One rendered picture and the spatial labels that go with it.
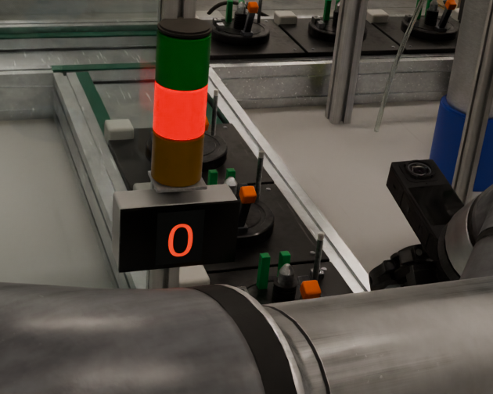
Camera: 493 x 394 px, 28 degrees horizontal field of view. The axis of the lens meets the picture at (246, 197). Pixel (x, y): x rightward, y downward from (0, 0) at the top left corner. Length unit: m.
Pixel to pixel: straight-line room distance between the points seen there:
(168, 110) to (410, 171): 0.23
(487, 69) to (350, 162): 0.85
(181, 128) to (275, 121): 1.21
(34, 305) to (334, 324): 0.11
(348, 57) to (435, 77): 0.31
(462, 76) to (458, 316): 1.48
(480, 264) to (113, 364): 0.39
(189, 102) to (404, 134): 1.27
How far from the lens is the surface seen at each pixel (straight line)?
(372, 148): 2.05
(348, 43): 2.08
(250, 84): 2.15
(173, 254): 0.98
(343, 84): 2.11
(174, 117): 0.92
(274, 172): 1.67
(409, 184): 0.88
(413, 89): 2.32
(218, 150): 1.66
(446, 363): 0.40
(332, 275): 1.39
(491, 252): 0.68
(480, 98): 1.18
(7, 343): 0.33
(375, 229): 1.75
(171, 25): 0.91
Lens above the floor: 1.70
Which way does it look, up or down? 28 degrees down
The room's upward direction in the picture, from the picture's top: 5 degrees clockwise
